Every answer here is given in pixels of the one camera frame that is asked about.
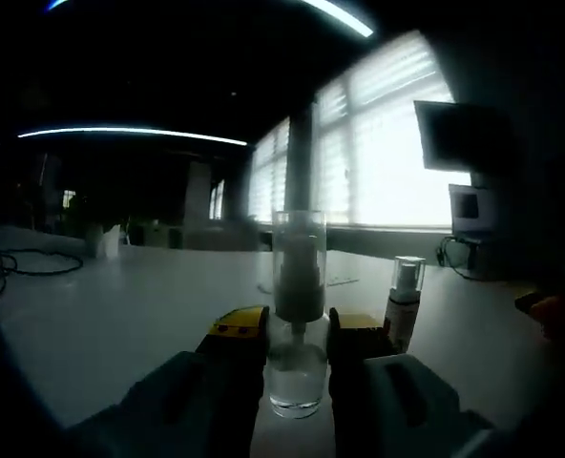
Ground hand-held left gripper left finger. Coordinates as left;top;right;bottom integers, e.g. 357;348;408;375
65;303;271;458

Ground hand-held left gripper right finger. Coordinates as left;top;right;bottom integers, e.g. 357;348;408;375
327;307;506;458

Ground clear glass pump bottle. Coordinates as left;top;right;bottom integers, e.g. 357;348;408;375
265;233;332;420

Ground white pump bottle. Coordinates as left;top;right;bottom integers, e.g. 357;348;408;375
381;263;420;353

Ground small square clear cover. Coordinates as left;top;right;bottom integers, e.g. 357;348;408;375
391;256;427;295

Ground tall round clear cover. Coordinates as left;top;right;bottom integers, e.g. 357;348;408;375
270;209;327;321

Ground dark hanging monitor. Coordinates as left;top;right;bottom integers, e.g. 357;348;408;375
413;99;517;173

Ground green potted plant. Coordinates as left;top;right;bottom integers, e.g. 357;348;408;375
67;190;136;259

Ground white window blinds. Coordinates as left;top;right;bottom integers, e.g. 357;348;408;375
248;31;455;228

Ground straight ceiling light strip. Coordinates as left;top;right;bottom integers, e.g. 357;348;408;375
17;125;249;147

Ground long curved ceiling light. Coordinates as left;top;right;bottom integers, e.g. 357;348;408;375
305;0;375;38

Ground black monitor cable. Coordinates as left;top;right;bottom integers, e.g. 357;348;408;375
437;236;484;281

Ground black cable coil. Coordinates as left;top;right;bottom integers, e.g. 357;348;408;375
0;250;84;297

